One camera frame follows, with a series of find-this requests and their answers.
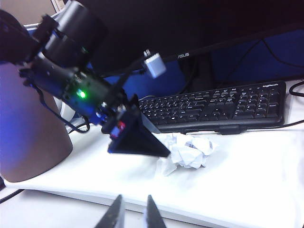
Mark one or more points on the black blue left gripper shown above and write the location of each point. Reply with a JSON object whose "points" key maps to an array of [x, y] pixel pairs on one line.
{"points": [[95, 99]]}

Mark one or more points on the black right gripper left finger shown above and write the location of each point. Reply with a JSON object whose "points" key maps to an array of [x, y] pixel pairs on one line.
{"points": [[116, 213]]}

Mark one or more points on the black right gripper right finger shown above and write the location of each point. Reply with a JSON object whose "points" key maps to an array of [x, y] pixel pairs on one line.
{"points": [[152, 213]]}

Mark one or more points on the white printed paper ball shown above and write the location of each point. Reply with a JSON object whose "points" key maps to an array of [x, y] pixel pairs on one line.
{"points": [[192, 152]]}

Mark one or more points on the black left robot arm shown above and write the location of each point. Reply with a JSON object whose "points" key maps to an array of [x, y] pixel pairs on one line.
{"points": [[76, 31]]}

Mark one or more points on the small grey cube adapter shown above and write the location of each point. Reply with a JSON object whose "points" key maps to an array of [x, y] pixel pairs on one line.
{"points": [[155, 66]]}

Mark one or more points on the black Logitech keyboard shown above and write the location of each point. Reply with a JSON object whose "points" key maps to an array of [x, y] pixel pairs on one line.
{"points": [[213, 107]]}

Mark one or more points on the black monitor stand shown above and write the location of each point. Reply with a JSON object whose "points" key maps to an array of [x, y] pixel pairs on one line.
{"points": [[202, 71]]}

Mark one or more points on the black ASUS monitor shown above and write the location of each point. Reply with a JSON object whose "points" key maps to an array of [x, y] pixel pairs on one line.
{"points": [[190, 23]]}

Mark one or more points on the blue office partition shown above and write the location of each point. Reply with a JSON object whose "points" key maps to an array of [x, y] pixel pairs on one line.
{"points": [[249, 66]]}

